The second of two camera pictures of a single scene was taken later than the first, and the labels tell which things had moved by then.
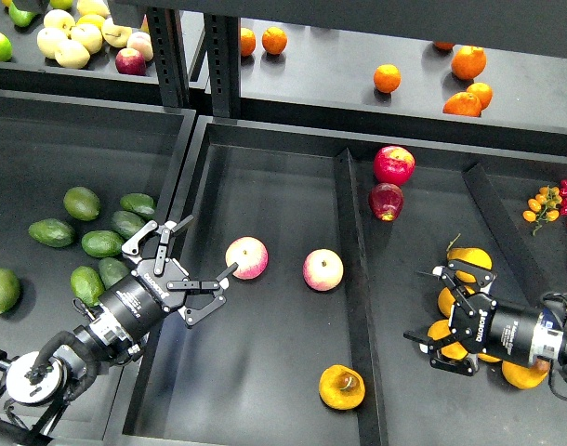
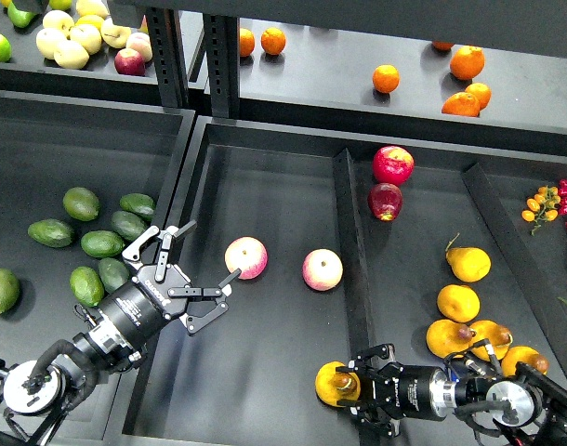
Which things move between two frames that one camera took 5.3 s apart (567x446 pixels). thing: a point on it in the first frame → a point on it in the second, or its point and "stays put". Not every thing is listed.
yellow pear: (341, 387) stays put
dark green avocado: (112, 270) stays put
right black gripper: (483, 325) → (400, 390)
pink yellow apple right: (323, 268) stays put
